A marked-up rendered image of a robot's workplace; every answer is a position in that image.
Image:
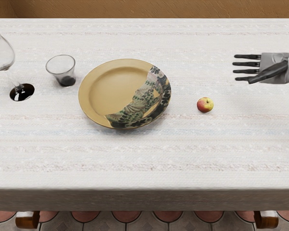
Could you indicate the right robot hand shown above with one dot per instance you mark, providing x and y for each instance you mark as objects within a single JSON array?
[{"x": 269, "y": 63}]

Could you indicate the yellow plate with leaf pattern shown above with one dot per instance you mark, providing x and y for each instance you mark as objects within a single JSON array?
[{"x": 115, "y": 93}]

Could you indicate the red yellow apple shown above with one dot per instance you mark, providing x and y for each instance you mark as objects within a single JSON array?
[{"x": 205, "y": 105}]

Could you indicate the clear glass tumbler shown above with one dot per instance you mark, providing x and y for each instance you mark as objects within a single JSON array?
[{"x": 61, "y": 69}]

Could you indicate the clear wine glass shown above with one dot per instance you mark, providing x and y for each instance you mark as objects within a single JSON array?
[{"x": 2, "y": 55}]

